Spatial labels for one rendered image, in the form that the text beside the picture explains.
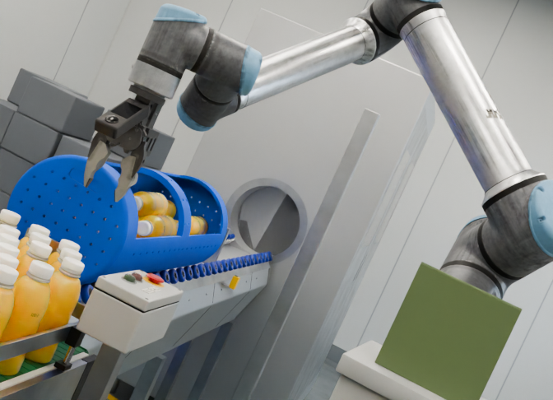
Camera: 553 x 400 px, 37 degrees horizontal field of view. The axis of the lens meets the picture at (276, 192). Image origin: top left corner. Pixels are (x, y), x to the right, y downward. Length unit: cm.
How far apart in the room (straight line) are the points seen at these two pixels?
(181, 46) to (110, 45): 643
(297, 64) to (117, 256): 57
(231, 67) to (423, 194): 536
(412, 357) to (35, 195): 87
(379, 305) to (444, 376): 514
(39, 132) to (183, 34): 420
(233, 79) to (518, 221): 66
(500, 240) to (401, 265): 506
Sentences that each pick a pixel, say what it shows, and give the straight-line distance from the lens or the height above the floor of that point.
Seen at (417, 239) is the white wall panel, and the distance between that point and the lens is 684.
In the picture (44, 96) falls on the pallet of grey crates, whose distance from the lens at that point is 575.
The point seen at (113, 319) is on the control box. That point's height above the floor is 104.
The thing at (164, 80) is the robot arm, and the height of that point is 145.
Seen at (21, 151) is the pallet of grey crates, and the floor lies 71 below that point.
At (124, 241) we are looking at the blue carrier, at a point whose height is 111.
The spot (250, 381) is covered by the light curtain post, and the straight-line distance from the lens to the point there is 323.
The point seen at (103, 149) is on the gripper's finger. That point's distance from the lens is 158.
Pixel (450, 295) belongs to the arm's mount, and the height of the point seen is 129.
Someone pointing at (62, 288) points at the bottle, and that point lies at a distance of 151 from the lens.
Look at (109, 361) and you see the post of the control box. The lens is 154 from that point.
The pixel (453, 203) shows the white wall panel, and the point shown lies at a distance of 683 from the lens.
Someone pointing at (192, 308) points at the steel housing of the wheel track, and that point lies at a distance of 268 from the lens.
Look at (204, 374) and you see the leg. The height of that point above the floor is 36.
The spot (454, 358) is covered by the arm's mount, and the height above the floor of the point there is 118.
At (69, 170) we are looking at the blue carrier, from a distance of 184.
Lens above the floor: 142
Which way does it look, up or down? 3 degrees down
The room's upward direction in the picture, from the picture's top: 25 degrees clockwise
